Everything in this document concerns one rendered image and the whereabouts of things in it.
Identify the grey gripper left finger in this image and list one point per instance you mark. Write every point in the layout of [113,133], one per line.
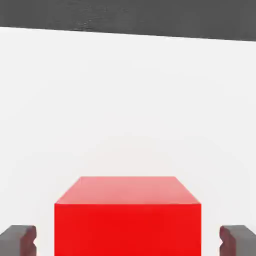
[14,242]

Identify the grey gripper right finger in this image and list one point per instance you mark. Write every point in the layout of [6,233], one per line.
[240,242]

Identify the small red cube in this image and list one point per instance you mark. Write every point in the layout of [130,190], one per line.
[128,224]

